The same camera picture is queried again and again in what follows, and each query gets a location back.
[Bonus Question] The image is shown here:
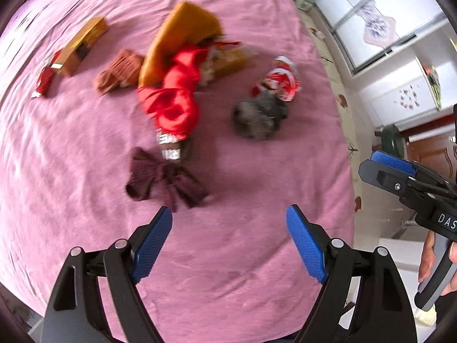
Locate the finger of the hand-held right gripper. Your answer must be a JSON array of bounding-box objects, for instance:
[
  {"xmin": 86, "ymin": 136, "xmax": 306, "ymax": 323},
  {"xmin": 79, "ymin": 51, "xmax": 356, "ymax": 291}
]
[
  {"xmin": 370, "ymin": 151, "xmax": 448, "ymax": 188},
  {"xmin": 358, "ymin": 160, "xmax": 457, "ymax": 219}
]

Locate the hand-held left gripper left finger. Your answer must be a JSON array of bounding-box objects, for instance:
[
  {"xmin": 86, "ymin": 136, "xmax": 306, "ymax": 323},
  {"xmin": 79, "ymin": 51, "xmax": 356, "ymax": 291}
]
[{"xmin": 39, "ymin": 205, "xmax": 174, "ymax": 343}]

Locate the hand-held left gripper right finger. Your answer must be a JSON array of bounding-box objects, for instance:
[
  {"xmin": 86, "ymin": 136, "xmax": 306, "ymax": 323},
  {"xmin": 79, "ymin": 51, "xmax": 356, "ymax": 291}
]
[{"xmin": 286, "ymin": 204, "xmax": 418, "ymax": 343}]

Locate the dark maroon cloth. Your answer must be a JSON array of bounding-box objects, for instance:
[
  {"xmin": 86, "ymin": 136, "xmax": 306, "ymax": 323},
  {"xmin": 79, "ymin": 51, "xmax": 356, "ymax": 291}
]
[{"xmin": 124, "ymin": 146, "xmax": 209, "ymax": 212}]

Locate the grey fuzzy ball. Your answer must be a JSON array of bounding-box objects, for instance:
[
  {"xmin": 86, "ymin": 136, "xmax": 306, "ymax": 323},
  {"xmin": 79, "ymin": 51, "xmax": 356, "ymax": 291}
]
[{"xmin": 232, "ymin": 91, "xmax": 290, "ymax": 141}]

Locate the red satin cloth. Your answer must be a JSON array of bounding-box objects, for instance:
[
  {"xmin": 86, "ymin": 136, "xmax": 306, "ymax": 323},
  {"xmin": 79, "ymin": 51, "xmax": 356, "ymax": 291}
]
[{"xmin": 137, "ymin": 45, "xmax": 243, "ymax": 141}]

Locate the brown cloth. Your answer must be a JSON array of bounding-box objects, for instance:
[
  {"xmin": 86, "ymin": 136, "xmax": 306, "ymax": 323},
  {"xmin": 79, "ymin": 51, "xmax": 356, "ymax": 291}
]
[{"xmin": 93, "ymin": 49, "xmax": 145, "ymax": 96}]

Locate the amber liquid bottle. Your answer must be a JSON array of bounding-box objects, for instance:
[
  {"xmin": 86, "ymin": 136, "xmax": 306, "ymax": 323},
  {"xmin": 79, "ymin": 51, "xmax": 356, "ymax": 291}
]
[{"xmin": 200, "ymin": 45, "xmax": 256, "ymax": 86}]

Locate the orange paper bag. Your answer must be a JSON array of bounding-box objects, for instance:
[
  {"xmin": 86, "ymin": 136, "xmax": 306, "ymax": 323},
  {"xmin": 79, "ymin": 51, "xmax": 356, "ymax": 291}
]
[{"xmin": 137, "ymin": 2, "xmax": 222, "ymax": 88}]

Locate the person's right hand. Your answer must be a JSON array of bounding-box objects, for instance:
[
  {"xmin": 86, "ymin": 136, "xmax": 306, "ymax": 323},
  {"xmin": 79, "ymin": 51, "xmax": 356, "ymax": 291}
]
[{"xmin": 418, "ymin": 229, "xmax": 457, "ymax": 295}]

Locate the green stool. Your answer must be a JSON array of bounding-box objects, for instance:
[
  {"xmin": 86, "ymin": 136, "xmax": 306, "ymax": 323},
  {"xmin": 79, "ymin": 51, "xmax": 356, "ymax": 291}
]
[{"xmin": 373, "ymin": 124, "xmax": 406, "ymax": 158}]

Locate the wooden door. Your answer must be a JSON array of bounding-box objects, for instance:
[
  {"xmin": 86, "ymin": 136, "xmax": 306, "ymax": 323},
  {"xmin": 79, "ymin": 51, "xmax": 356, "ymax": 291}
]
[{"xmin": 400, "ymin": 121, "xmax": 457, "ymax": 183}]

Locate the white wardrobe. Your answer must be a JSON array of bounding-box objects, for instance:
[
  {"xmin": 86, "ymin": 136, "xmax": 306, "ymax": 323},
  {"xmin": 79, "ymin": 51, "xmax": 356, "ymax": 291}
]
[{"xmin": 357, "ymin": 43, "xmax": 457, "ymax": 129}]

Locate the pink bed sheet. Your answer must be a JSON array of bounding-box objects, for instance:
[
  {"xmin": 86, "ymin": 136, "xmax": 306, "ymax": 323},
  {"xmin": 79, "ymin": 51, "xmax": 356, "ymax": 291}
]
[{"xmin": 0, "ymin": 0, "xmax": 358, "ymax": 343}]

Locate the red hanging ornament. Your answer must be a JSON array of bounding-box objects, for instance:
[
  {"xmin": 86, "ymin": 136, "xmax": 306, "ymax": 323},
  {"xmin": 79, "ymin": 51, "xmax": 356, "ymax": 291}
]
[{"xmin": 423, "ymin": 62, "xmax": 443, "ymax": 109}]

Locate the printed play mat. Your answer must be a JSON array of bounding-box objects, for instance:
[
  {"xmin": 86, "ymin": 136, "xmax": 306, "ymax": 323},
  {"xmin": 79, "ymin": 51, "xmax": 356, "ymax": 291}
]
[{"xmin": 287, "ymin": 0, "xmax": 375, "ymax": 218}]

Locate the pink window decal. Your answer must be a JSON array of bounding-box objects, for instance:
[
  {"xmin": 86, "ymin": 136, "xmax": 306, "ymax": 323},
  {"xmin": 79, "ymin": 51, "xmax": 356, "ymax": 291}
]
[{"xmin": 362, "ymin": 0, "xmax": 398, "ymax": 47}]

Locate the red packet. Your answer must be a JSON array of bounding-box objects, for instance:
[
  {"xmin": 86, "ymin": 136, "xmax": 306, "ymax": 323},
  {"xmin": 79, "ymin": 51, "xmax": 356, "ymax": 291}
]
[{"xmin": 31, "ymin": 52, "xmax": 62, "ymax": 99}]

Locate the gold cardboard box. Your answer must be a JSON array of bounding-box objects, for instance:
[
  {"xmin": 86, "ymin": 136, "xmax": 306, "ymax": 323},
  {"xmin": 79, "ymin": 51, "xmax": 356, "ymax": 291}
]
[{"xmin": 53, "ymin": 16, "xmax": 108, "ymax": 77}]

